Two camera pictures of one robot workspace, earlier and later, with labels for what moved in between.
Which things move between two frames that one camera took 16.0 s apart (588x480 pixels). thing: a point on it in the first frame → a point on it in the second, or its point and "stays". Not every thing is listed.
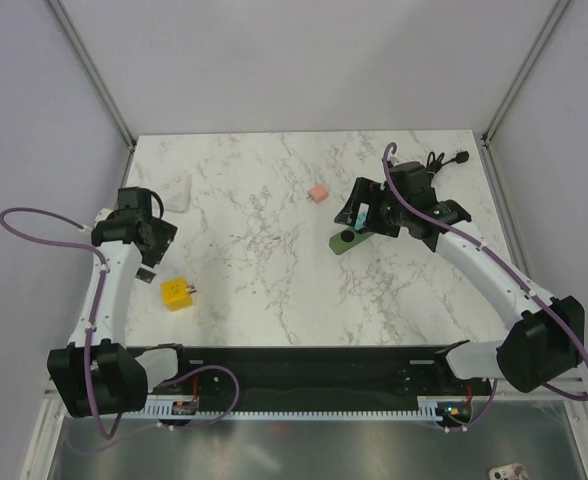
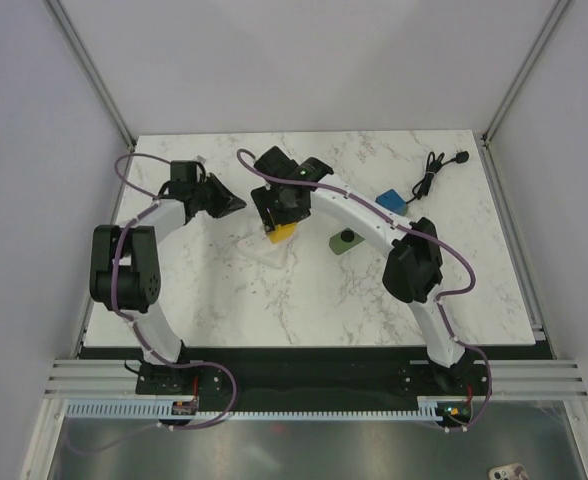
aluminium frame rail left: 83,62 stays
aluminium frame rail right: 533,59 stays
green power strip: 346,238 stays
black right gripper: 367,191 → 262,198
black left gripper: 163,234 → 227,203
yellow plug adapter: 176,294 → 282,232
